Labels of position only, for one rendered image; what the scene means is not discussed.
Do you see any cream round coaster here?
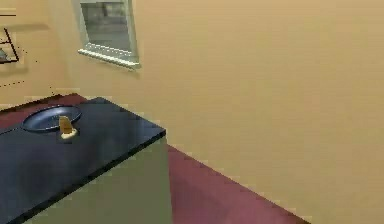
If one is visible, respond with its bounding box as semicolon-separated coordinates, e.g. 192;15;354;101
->
60;127;79;140

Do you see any black-topped green kitchen counter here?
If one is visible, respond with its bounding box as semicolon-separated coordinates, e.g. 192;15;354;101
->
0;96;174;224

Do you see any white framed window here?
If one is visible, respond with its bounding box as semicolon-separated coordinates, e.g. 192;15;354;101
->
70;0;142;70

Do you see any round dark sink basin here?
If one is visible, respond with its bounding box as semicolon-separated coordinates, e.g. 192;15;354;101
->
22;105;83;133

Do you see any black wire wall shelf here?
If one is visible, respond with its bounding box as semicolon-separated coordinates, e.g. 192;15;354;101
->
0;27;20;65

